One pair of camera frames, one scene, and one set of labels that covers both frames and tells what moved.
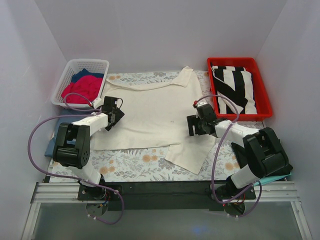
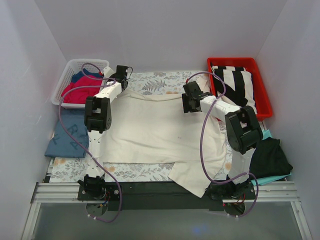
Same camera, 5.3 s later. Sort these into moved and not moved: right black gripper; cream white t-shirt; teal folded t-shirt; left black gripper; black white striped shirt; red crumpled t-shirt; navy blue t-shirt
Moved: right black gripper; left black gripper; cream white t-shirt
Not moved: teal folded t-shirt; red crumpled t-shirt; navy blue t-shirt; black white striped shirt
